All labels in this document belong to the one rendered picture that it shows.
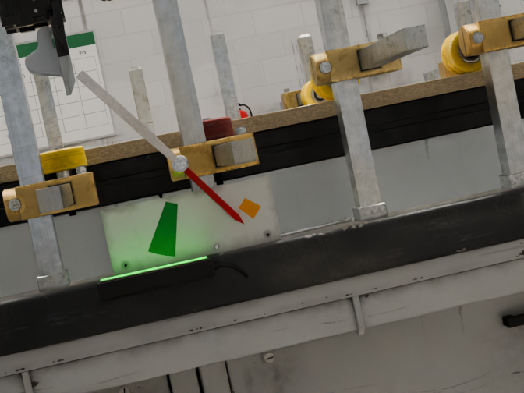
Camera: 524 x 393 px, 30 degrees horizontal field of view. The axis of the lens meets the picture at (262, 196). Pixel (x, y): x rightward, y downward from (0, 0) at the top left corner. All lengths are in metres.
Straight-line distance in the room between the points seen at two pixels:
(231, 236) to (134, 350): 0.23
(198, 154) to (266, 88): 7.29
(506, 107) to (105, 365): 0.75
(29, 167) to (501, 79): 0.75
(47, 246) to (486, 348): 0.85
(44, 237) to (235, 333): 0.33
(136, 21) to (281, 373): 7.11
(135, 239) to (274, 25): 7.41
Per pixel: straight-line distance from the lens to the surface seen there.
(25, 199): 1.49
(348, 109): 1.53
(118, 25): 8.74
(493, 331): 1.89
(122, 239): 1.48
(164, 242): 1.48
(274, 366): 1.79
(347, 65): 1.53
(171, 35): 1.50
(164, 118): 8.66
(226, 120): 1.63
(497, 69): 1.61
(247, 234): 1.49
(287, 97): 2.61
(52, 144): 2.58
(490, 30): 1.60
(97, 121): 8.64
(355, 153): 1.53
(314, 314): 1.56
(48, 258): 1.50
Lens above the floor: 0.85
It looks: 3 degrees down
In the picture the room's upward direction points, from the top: 12 degrees counter-clockwise
